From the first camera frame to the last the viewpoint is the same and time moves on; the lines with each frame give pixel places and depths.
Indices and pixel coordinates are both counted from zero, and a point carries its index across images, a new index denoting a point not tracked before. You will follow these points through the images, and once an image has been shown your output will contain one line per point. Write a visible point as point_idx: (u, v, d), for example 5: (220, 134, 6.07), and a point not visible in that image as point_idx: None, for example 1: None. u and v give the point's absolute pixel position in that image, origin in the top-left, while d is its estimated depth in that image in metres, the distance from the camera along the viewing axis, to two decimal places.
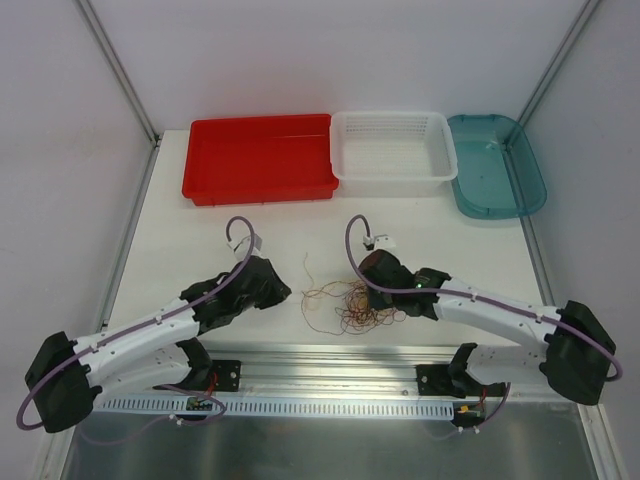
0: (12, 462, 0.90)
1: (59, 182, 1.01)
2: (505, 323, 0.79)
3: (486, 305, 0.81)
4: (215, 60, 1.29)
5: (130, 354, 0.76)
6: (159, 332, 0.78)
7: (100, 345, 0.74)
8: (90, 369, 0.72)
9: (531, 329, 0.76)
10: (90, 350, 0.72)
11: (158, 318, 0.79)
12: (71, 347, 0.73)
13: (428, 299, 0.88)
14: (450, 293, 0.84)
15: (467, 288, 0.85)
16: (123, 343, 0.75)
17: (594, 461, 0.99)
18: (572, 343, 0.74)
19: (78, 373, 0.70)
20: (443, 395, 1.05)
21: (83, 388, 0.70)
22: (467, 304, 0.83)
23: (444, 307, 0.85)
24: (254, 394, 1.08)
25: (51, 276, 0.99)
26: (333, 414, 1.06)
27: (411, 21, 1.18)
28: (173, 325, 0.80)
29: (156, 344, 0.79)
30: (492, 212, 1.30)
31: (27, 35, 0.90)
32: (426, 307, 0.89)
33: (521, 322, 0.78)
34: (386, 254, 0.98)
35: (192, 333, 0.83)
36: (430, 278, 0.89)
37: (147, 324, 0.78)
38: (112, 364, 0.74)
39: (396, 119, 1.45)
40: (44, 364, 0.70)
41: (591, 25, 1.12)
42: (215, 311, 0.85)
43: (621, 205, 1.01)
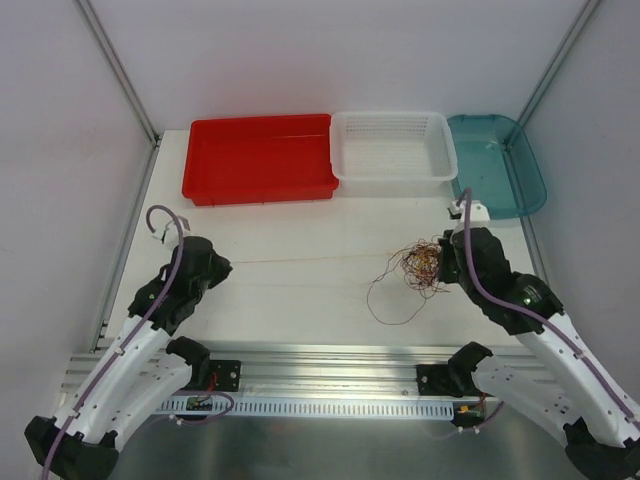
0: (14, 464, 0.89)
1: (59, 183, 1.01)
2: (592, 400, 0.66)
3: (588, 373, 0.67)
4: (215, 59, 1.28)
5: (114, 399, 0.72)
6: (126, 362, 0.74)
7: (79, 407, 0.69)
8: (83, 432, 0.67)
9: (617, 422, 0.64)
10: (73, 418, 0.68)
11: (118, 349, 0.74)
12: (53, 425, 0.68)
13: (531, 324, 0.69)
14: (559, 336, 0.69)
15: (575, 339, 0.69)
16: (99, 394, 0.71)
17: None
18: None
19: (75, 443, 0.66)
20: (443, 396, 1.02)
21: (89, 449, 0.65)
22: (568, 355, 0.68)
23: (541, 342, 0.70)
24: (254, 394, 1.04)
25: (52, 277, 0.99)
26: (333, 414, 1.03)
27: (412, 20, 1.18)
28: (138, 347, 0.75)
29: (132, 373, 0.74)
30: (492, 212, 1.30)
31: (26, 35, 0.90)
32: (517, 323, 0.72)
33: (609, 409, 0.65)
34: (495, 242, 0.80)
35: (162, 342, 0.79)
36: (539, 296, 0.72)
37: (112, 362, 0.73)
38: (102, 416, 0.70)
39: (396, 119, 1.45)
40: (39, 446, 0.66)
41: (591, 26, 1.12)
42: (173, 306, 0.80)
43: (621, 205, 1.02)
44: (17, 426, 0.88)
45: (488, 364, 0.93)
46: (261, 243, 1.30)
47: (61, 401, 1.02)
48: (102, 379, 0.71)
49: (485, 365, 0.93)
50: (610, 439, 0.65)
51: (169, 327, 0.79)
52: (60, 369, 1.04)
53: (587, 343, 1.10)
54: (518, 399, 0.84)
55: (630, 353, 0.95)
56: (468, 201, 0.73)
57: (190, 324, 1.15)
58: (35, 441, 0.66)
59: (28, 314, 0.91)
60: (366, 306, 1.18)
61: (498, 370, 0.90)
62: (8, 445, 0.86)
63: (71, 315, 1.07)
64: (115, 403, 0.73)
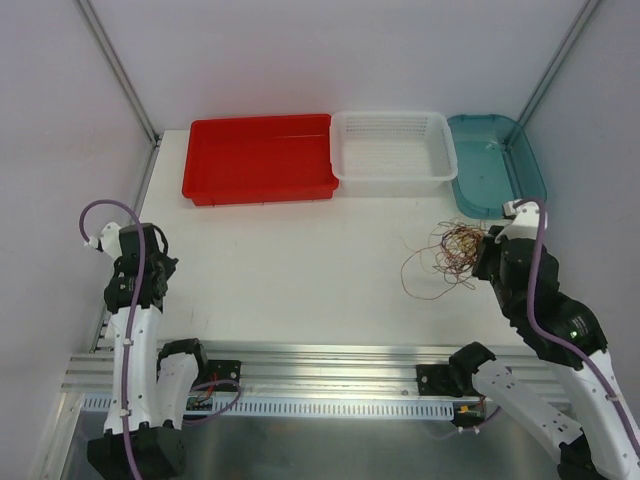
0: (15, 464, 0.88)
1: (60, 184, 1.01)
2: (610, 441, 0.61)
3: (614, 414, 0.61)
4: (214, 59, 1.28)
5: (150, 387, 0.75)
6: (140, 347, 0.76)
7: (126, 405, 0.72)
8: (147, 420, 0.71)
9: (629, 466, 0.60)
10: (127, 416, 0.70)
11: (126, 340, 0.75)
12: (111, 432, 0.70)
13: (572, 359, 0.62)
14: (596, 375, 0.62)
15: (611, 379, 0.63)
16: (137, 385, 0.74)
17: None
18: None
19: (146, 433, 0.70)
20: (443, 396, 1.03)
21: (163, 434, 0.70)
22: (599, 394, 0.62)
23: (575, 376, 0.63)
24: (254, 394, 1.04)
25: (52, 277, 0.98)
26: (333, 414, 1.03)
27: (412, 21, 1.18)
28: (143, 331, 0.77)
29: (150, 355, 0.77)
30: (493, 212, 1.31)
31: (27, 36, 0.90)
32: (551, 354, 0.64)
33: (625, 452, 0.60)
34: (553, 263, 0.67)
35: (157, 318, 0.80)
36: (587, 333, 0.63)
37: (129, 353, 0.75)
38: (151, 401, 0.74)
39: (396, 119, 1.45)
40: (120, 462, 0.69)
41: (590, 26, 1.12)
42: (152, 283, 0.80)
43: (621, 206, 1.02)
44: (16, 426, 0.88)
45: (488, 368, 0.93)
46: (260, 243, 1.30)
47: (61, 401, 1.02)
48: (131, 372, 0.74)
49: (485, 369, 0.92)
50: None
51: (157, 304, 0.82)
52: (60, 369, 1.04)
53: None
54: (516, 408, 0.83)
55: (631, 353, 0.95)
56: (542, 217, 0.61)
57: (190, 324, 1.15)
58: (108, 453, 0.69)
59: (28, 314, 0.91)
60: (366, 306, 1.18)
61: (499, 375, 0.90)
62: (9, 445, 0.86)
63: (71, 315, 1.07)
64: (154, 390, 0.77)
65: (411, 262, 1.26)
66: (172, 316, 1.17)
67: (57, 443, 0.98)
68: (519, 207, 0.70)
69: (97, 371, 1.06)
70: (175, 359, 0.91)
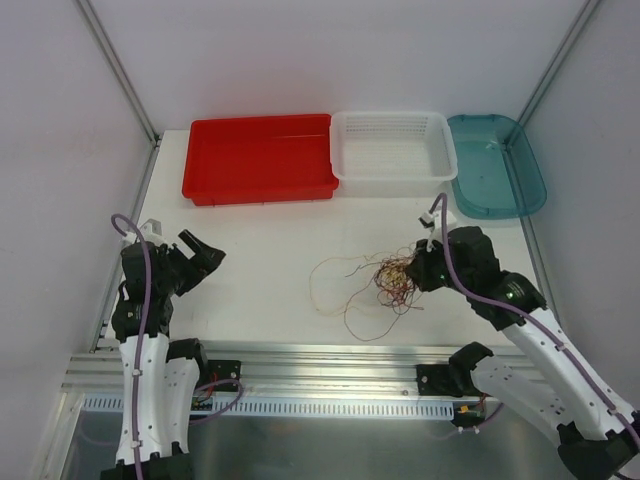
0: (16, 465, 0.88)
1: (59, 184, 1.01)
2: (575, 393, 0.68)
3: (570, 364, 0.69)
4: (214, 59, 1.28)
5: (159, 415, 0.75)
6: (149, 377, 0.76)
7: (136, 437, 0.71)
8: (157, 450, 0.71)
9: (598, 414, 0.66)
10: (138, 447, 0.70)
11: (136, 370, 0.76)
12: (121, 463, 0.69)
13: (514, 317, 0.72)
14: (540, 328, 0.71)
15: (557, 332, 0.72)
16: (147, 415, 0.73)
17: None
18: (626, 451, 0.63)
19: (156, 463, 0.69)
20: (443, 396, 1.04)
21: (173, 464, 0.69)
22: (549, 347, 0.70)
23: (524, 334, 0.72)
24: (254, 393, 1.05)
25: (52, 276, 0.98)
26: (333, 414, 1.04)
27: (412, 21, 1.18)
28: (151, 360, 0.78)
29: (159, 382, 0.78)
30: (492, 212, 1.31)
31: (27, 37, 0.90)
32: (499, 318, 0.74)
33: (592, 401, 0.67)
34: (486, 240, 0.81)
35: (165, 346, 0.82)
36: (523, 293, 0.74)
37: (138, 382, 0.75)
38: (161, 430, 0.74)
39: (396, 119, 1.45)
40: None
41: (590, 26, 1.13)
42: (158, 313, 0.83)
43: (620, 206, 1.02)
44: (16, 426, 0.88)
45: (488, 363, 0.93)
46: (260, 243, 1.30)
47: (61, 401, 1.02)
48: (141, 403, 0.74)
49: (484, 364, 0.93)
50: (595, 433, 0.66)
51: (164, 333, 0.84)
52: (61, 369, 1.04)
53: (588, 343, 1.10)
54: (515, 400, 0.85)
55: (631, 352, 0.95)
56: (444, 206, 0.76)
57: (190, 324, 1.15)
58: None
59: (28, 315, 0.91)
60: (367, 305, 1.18)
61: (497, 369, 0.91)
62: (10, 445, 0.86)
63: (71, 315, 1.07)
64: (162, 416, 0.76)
65: None
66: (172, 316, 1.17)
67: (57, 442, 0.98)
68: (434, 214, 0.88)
69: (98, 371, 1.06)
70: (177, 364, 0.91)
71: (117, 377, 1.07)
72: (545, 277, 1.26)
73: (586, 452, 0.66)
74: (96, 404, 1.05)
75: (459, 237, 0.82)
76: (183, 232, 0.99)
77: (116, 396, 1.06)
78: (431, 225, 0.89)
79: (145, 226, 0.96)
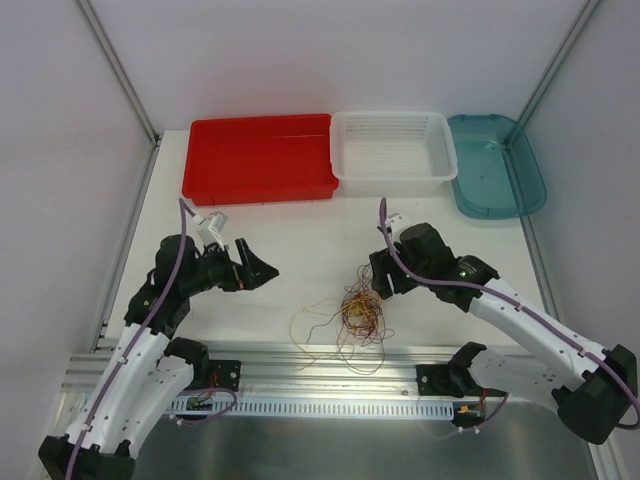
0: (16, 465, 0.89)
1: (59, 184, 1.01)
2: (545, 345, 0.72)
3: (532, 320, 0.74)
4: (214, 58, 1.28)
5: (121, 409, 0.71)
6: (130, 368, 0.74)
7: (89, 421, 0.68)
8: (99, 443, 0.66)
9: (570, 359, 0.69)
10: (85, 432, 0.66)
11: (122, 358, 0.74)
12: (66, 442, 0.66)
13: (471, 292, 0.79)
14: (496, 294, 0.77)
15: (513, 294, 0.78)
16: (109, 404, 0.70)
17: (595, 461, 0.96)
18: (607, 386, 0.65)
19: (90, 454, 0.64)
20: (443, 396, 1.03)
21: (106, 462, 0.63)
22: (509, 309, 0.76)
23: (483, 303, 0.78)
24: (254, 394, 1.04)
25: (51, 276, 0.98)
26: (333, 414, 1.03)
27: (412, 21, 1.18)
28: (141, 353, 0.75)
29: (138, 378, 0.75)
30: (492, 213, 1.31)
31: (26, 37, 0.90)
32: (461, 296, 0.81)
33: (561, 349, 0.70)
34: (433, 232, 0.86)
35: (162, 345, 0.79)
36: (475, 270, 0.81)
37: (118, 370, 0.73)
38: (115, 425, 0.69)
39: (396, 119, 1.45)
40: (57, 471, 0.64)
41: (591, 25, 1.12)
42: (168, 313, 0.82)
43: (621, 205, 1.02)
44: (17, 426, 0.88)
45: (483, 356, 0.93)
46: (260, 243, 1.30)
47: (61, 402, 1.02)
48: (109, 390, 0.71)
49: (481, 357, 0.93)
50: (575, 379, 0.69)
51: (168, 332, 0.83)
52: (60, 369, 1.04)
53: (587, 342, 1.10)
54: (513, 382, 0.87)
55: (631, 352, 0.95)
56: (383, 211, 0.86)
57: (190, 324, 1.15)
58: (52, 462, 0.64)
59: (28, 314, 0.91)
60: None
61: (491, 360, 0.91)
62: (10, 445, 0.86)
63: (71, 315, 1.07)
64: (124, 412, 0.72)
65: None
66: None
67: None
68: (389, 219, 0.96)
69: (98, 371, 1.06)
70: (170, 365, 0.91)
71: None
72: (544, 277, 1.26)
73: (574, 402, 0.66)
74: None
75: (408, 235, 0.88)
76: (241, 239, 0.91)
77: None
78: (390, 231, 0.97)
79: (211, 218, 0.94)
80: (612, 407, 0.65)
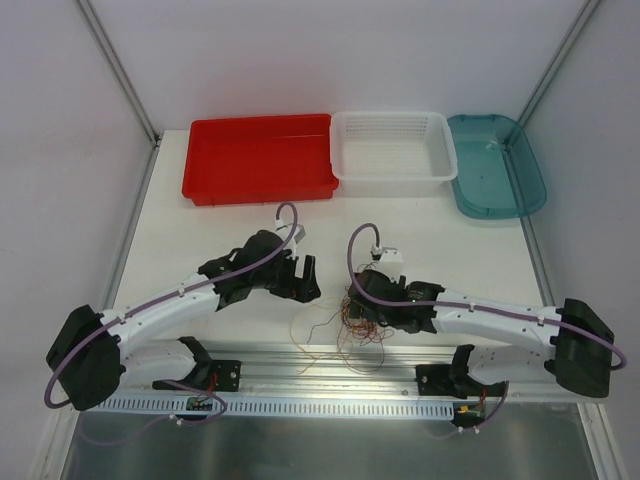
0: (16, 464, 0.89)
1: (59, 184, 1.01)
2: (509, 330, 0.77)
3: (487, 314, 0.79)
4: (214, 58, 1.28)
5: (152, 327, 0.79)
6: (181, 303, 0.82)
7: (127, 316, 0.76)
8: (121, 338, 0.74)
9: (535, 333, 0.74)
10: (118, 322, 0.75)
11: (181, 291, 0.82)
12: (97, 319, 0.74)
13: (427, 313, 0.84)
14: (449, 306, 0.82)
15: (463, 298, 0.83)
16: (148, 314, 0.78)
17: (594, 459, 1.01)
18: (578, 343, 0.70)
19: (109, 343, 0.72)
20: (443, 396, 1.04)
21: (112, 359, 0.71)
22: (465, 314, 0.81)
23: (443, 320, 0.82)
24: (254, 394, 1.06)
25: (51, 277, 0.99)
26: (333, 414, 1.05)
27: (412, 21, 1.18)
28: (196, 297, 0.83)
29: (179, 314, 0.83)
30: (492, 212, 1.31)
31: (26, 38, 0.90)
32: (424, 324, 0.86)
33: (523, 327, 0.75)
34: (373, 275, 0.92)
35: (210, 305, 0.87)
36: (424, 293, 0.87)
37: (170, 296, 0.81)
38: (139, 335, 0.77)
39: (397, 119, 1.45)
40: (67, 341, 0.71)
41: (591, 25, 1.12)
42: (232, 287, 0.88)
43: (620, 206, 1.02)
44: (16, 425, 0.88)
45: (475, 357, 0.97)
46: None
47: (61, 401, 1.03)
48: (154, 305, 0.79)
49: (473, 357, 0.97)
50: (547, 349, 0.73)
51: (219, 302, 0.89)
52: None
53: None
54: (509, 371, 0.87)
55: (631, 352, 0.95)
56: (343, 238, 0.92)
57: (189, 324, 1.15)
58: (77, 324, 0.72)
59: (29, 314, 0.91)
60: None
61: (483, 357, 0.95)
62: (10, 444, 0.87)
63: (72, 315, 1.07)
64: (152, 332, 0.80)
65: (411, 262, 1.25)
66: None
67: (57, 441, 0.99)
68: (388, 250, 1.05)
69: None
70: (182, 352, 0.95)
71: None
72: (545, 277, 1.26)
73: (564, 371, 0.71)
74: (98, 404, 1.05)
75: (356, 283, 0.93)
76: (311, 257, 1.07)
77: (116, 396, 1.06)
78: (379, 258, 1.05)
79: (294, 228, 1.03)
80: (593, 360, 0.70)
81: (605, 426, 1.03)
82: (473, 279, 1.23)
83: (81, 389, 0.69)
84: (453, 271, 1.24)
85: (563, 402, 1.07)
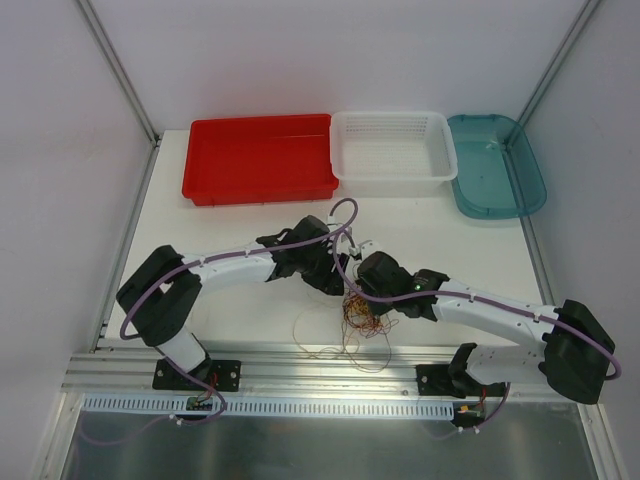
0: (15, 465, 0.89)
1: (59, 185, 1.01)
2: (503, 323, 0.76)
3: (485, 306, 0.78)
4: (214, 59, 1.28)
5: (221, 278, 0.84)
6: (246, 264, 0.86)
7: (205, 261, 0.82)
8: (200, 279, 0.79)
9: (529, 329, 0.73)
10: (198, 263, 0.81)
11: (247, 251, 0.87)
12: (178, 259, 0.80)
13: (427, 301, 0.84)
14: (450, 294, 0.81)
15: (465, 288, 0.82)
16: (222, 264, 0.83)
17: (594, 460, 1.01)
18: (570, 342, 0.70)
19: (192, 279, 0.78)
20: (443, 396, 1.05)
21: (187, 297, 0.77)
22: (465, 304, 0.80)
23: (441, 308, 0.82)
24: (253, 394, 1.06)
25: (52, 277, 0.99)
26: (332, 414, 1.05)
27: (412, 21, 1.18)
28: (259, 260, 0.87)
29: (241, 273, 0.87)
30: (492, 213, 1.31)
31: (27, 38, 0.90)
32: (425, 310, 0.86)
33: (519, 321, 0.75)
34: (385, 256, 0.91)
35: (264, 274, 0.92)
36: (428, 280, 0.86)
37: (239, 255, 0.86)
38: (212, 280, 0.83)
39: (397, 119, 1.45)
40: (148, 277, 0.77)
41: (591, 26, 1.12)
42: (284, 260, 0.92)
43: (620, 206, 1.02)
44: (16, 425, 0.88)
45: (475, 354, 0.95)
46: None
47: (61, 402, 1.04)
48: (226, 257, 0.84)
49: (473, 355, 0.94)
50: (538, 344, 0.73)
51: (270, 273, 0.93)
52: (61, 369, 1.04)
53: None
54: (504, 371, 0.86)
55: (631, 352, 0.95)
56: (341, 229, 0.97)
57: (190, 323, 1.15)
58: (158, 261, 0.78)
59: (29, 314, 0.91)
60: None
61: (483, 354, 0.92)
62: (9, 444, 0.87)
63: (72, 315, 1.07)
64: (217, 283, 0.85)
65: (411, 262, 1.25)
66: None
67: (57, 442, 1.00)
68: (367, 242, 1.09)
69: (99, 371, 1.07)
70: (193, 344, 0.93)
71: (117, 376, 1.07)
72: (545, 277, 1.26)
73: (553, 367, 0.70)
74: (97, 404, 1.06)
75: (363, 266, 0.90)
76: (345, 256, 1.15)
77: (116, 396, 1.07)
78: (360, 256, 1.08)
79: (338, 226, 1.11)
80: (584, 362, 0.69)
81: (605, 426, 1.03)
82: (473, 279, 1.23)
83: (152, 325, 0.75)
84: (453, 271, 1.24)
85: (564, 402, 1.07)
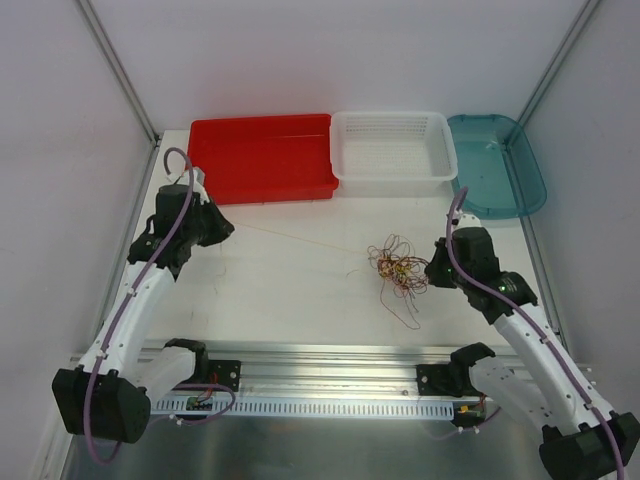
0: (13, 465, 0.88)
1: (58, 185, 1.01)
2: (553, 384, 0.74)
3: (550, 354, 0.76)
4: (214, 58, 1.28)
5: (134, 336, 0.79)
6: (141, 300, 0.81)
7: (105, 348, 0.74)
8: (116, 369, 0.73)
9: (574, 406, 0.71)
10: (102, 358, 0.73)
11: (131, 290, 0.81)
12: (82, 371, 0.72)
13: (502, 306, 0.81)
14: (525, 319, 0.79)
15: (545, 327, 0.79)
16: (122, 334, 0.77)
17: None
18: (599, 443, 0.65)
19: (110, 381, 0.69)
20: (444, 396, 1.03)
21: (125, 392, 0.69)
22: (533, 338, 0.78)
23: (509, 322, 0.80)
24: (253, 393, 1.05)
25: (51, 276, 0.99)
26: (333, 414, 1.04)
27: (412, 20, 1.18)
28: (149, 285, 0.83)
29: (149, 309, 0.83)
30: (492, 212, 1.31)
31: (25, 36, 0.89)
32: (491, 308, 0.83)
33: (569, 394, 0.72)
34: (488, 240, 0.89)
35: (168, 280, 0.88)
36: (515, 288, 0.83)
37: (128, 301, 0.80)
38: (129, 352, 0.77)
39: (399, 119, 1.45)
40: (77, 398, 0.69)
41: (591, 25, 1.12)
42: (172, 252, 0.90)
43: (621, 205, 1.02)
44: (15, 426, 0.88)
45: (488, 362, 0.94)
46: (260, 243, 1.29)
47: None
48: (120, 322, 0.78)
49: (485, 361, 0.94)
50: (570, 426, 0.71)
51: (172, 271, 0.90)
52: None
53: (588, 342, 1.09)
54: (505, 397, 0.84)
55: (631, 353, 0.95)
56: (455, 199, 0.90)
57: (189, 323, 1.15)
58: (70, 383, 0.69)
59: (28, 315, 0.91)
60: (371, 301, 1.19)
61: (496, 368, 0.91)
62: (9, 445, 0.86)
63: (71, 315, 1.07)
64: (137, 339, 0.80)
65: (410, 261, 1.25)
66: (171, 315, 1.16)
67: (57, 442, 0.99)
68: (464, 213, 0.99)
69: None
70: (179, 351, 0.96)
71: None
72: (545, 277, 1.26)
73: (560, 447, 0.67)
74: None
75: (461, 234, 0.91)
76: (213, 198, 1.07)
77: None
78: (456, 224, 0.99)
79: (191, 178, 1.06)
80: (596, 466, 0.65)
81: None
82: None
83: (121, 430, 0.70)
84: None
85: None
